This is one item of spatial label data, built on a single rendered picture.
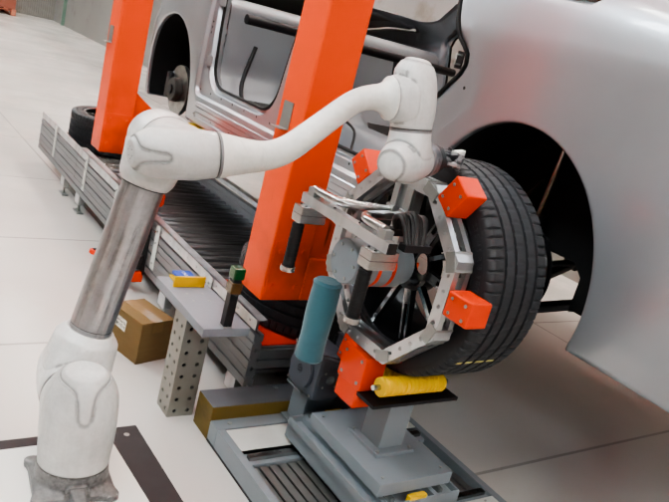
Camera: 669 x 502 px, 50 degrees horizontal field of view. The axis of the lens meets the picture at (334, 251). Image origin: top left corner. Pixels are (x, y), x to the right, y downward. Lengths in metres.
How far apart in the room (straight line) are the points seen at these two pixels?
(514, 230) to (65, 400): 1.18
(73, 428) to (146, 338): 1.39
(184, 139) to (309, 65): 0.90
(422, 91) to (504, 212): 0.46
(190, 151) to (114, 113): 2.64
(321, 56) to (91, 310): 1.06
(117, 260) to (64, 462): 0.45
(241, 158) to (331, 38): 0.85
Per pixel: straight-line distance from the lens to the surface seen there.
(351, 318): 1.83
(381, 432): 2.35
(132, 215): 1.69
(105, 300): 1.75
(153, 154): 1.51
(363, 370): 2.14
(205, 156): 1.52
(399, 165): 1.67
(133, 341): 3.01
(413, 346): 1.98
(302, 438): 2.49
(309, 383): 2.50
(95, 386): 1.62
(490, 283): 1.90
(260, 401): 2.66
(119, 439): 2.02
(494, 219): 1.93
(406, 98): 1.68
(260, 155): 1.57
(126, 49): 4.09
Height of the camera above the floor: 1.41
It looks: 16 degrees down
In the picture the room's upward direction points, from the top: 15 degrees clockwise
